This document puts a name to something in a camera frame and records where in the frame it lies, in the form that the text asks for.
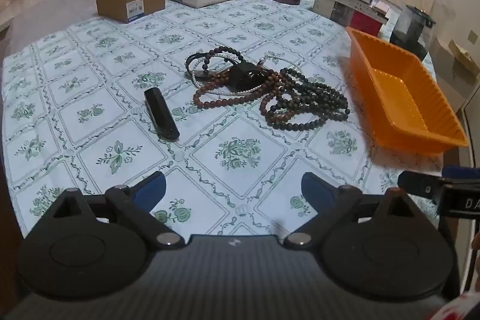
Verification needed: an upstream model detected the black oblong case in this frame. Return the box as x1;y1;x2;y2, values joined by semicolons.
144;88;180;140

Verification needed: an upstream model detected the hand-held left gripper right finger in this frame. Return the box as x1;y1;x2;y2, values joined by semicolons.
284;171;421;249

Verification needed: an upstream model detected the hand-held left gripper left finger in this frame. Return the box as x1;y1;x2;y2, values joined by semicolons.
49;171;185;250

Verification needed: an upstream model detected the orange plastic tray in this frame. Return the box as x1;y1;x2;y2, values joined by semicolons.
345;26;469;155

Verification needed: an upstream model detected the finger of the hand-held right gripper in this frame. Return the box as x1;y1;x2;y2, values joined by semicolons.
442;165;480;186
397;169;446;199

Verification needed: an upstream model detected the white and grey nightstand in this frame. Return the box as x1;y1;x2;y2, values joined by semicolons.
427;36;480;120

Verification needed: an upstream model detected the green glass humidifier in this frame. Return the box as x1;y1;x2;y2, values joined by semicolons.
389;4;436;60

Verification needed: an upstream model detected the red and white clothing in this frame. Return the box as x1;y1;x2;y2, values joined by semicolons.
430;291;480;320

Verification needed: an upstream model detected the reddish-brown bead necklace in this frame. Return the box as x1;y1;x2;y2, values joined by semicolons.
192;46;286;111

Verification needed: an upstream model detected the dark bead necklace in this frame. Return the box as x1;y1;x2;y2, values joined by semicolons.
260;67;351;132

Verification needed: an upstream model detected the stack of books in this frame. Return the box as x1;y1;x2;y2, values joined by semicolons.
350;10;384;38

